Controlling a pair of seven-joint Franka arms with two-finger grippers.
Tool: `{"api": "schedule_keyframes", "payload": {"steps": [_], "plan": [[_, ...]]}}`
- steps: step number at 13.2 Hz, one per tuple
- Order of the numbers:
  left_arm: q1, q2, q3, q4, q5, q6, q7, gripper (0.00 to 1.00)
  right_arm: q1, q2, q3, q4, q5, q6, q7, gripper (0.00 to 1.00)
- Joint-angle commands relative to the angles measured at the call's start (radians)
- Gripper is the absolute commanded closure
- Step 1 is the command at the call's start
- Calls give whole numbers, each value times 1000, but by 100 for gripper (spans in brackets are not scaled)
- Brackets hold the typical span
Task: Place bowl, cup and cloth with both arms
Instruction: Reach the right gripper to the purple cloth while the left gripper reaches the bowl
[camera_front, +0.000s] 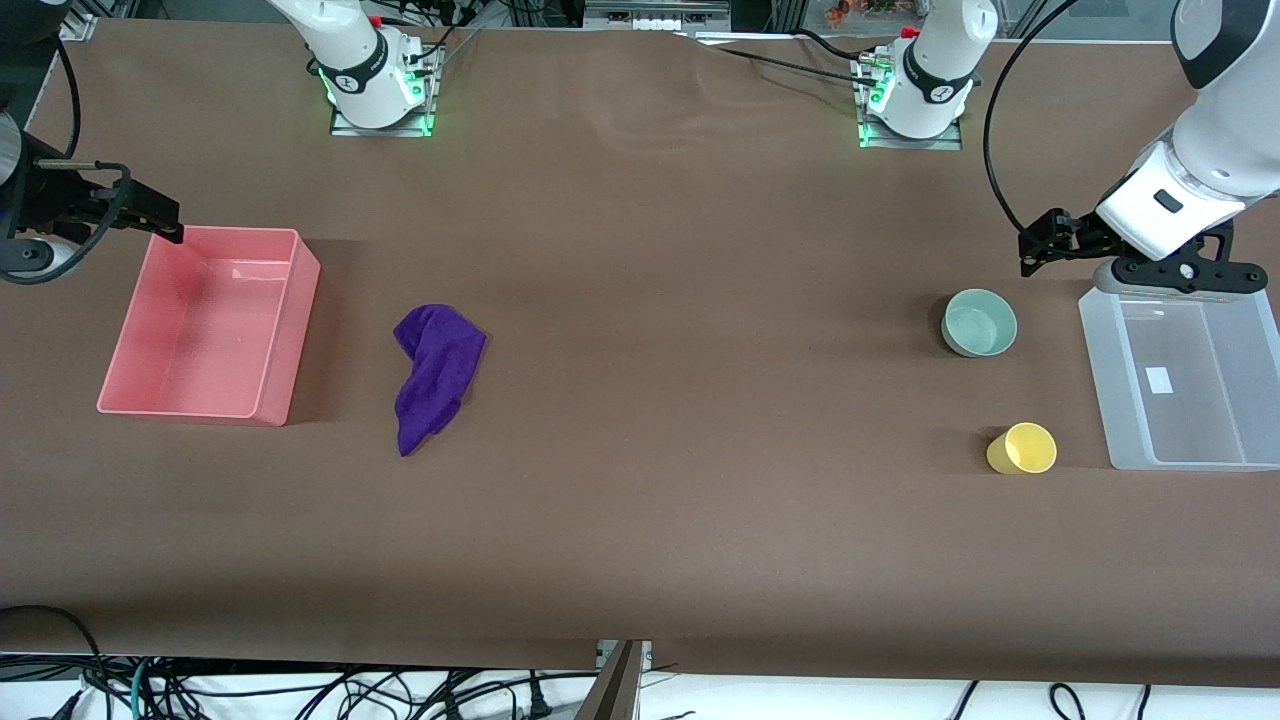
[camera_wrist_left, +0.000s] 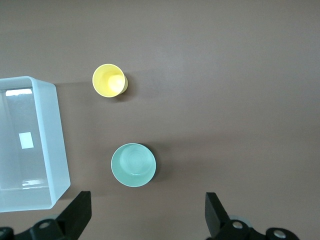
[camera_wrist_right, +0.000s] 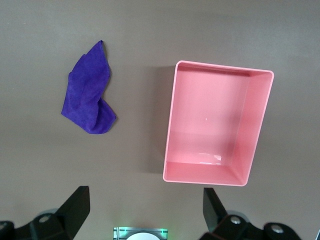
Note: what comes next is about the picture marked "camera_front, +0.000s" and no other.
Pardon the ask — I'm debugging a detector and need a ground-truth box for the yellow cup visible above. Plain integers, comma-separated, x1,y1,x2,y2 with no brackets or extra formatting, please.
986,422,1058,476

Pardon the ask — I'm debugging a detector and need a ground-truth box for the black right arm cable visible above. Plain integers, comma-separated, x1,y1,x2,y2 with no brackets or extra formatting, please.
0,35,133,287

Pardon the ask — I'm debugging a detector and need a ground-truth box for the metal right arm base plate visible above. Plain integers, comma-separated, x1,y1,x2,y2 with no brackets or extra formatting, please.
329,45,438,139

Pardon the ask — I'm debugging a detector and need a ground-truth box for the grey power strip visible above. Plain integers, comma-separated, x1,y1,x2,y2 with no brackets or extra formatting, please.
584,0,732,31

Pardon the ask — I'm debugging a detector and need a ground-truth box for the clear plastic bin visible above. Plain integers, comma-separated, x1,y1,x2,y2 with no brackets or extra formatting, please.
1078,288,1280,471

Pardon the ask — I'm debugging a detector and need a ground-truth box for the purple cloth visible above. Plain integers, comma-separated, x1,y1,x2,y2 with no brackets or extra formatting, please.
393,304,488,458

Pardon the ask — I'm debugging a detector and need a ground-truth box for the pink plastic bin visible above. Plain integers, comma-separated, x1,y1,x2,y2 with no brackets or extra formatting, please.
97,226,322,428

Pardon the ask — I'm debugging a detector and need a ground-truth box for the black cable across table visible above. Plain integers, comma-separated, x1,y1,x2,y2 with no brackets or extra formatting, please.
700,28,886,89

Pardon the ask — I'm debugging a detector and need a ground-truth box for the black cable at right base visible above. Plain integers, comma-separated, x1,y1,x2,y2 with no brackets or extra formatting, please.
405,0,483,76

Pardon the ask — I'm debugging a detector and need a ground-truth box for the black looped floor cable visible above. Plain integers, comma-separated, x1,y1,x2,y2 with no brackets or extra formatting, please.
0,604,113,720

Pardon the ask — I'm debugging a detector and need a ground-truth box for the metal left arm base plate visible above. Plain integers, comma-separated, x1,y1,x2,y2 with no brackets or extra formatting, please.
857,55,964,152

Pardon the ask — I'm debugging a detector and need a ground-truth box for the brown table cover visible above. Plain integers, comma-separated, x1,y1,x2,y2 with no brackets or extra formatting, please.
0,18,1280,691

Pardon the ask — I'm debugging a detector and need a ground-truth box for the pale green bowl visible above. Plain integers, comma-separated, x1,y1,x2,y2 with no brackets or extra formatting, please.
941,288,1018,359

